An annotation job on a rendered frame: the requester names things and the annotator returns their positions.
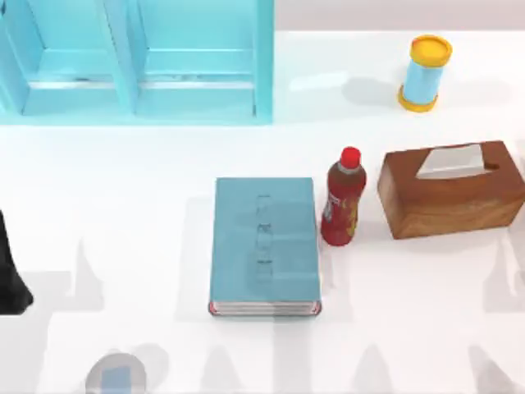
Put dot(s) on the blue book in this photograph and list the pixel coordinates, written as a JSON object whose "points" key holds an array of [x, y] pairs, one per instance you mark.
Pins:
{"points": [[264, 246]]}

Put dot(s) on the red bottle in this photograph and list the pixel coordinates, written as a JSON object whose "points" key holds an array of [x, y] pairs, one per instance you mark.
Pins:
{"points": [[343, 201]]}

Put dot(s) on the wooden tissue box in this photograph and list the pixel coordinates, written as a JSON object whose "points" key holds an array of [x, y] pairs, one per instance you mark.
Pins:
{"points": [[447, 205]]}

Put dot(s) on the white tissue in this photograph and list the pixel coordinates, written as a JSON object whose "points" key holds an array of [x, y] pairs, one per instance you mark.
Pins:
{"points": [[449, 162]]}

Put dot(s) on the light blue rack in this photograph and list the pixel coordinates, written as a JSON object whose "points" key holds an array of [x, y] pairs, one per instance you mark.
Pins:
{"points": [[123, 61]]}

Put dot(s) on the blue and yellow can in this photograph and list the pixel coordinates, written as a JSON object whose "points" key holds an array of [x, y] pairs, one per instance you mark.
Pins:
{"points": [[422, 78]]}

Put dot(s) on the grey and blue cup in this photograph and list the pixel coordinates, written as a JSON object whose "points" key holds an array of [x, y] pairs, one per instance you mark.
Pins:
{"points": [[115, 375]]}

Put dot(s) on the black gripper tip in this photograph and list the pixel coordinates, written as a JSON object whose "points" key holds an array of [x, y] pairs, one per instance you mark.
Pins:
{"points": [[10, 275]]}

